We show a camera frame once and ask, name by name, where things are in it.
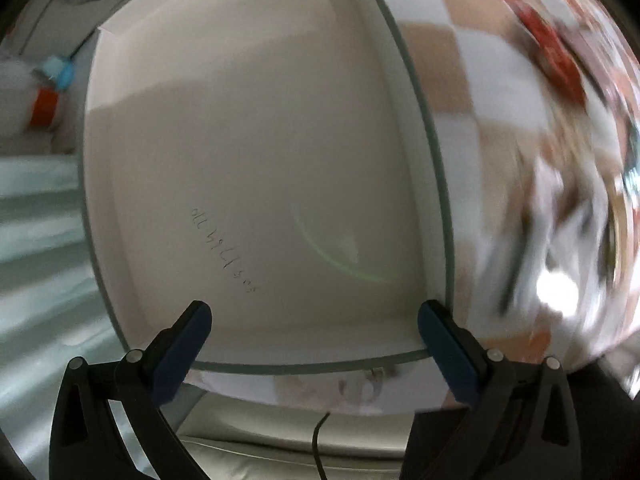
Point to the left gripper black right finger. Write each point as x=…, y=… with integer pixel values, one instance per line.
x=514, y=420

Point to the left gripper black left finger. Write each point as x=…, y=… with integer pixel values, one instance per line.
x=85, y=442

